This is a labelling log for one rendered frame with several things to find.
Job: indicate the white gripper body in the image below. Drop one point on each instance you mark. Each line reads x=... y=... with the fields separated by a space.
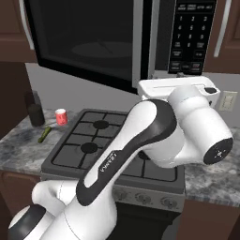
x=157 y=89

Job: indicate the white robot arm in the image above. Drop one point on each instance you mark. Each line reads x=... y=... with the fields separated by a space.
x=103 y=200

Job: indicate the black microwave oven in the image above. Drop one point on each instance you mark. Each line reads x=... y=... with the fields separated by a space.
x=192 y=37

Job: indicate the black glass microwave door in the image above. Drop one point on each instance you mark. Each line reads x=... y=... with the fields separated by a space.
x=84 y=37

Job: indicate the black gas hob stove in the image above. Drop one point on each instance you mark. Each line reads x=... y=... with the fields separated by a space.
x=78 y=146

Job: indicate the red can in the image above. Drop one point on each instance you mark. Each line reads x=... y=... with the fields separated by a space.
x=61 y=117

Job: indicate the grey stove knob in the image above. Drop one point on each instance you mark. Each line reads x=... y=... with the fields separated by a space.
x=120 y=194
x=168 y=202
x=143 y=198

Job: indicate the green vegetable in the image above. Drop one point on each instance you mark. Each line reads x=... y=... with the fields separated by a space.
x=44 y=134

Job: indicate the dark grey bottle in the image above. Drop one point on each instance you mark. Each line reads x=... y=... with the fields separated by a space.
x=35 y=114

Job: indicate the brown base cupboard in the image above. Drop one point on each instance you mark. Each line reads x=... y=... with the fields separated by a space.
x=17 y=190
x=209 y=222

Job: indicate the dark brown tall cupboard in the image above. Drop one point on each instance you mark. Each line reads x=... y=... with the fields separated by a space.
x=12 y=93

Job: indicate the beige wall socket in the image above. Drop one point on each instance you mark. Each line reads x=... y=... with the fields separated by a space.
x=228 y=101

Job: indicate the brown wall cupboard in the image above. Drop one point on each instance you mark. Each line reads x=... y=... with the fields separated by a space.
x=229 y=56
x=11 y=31

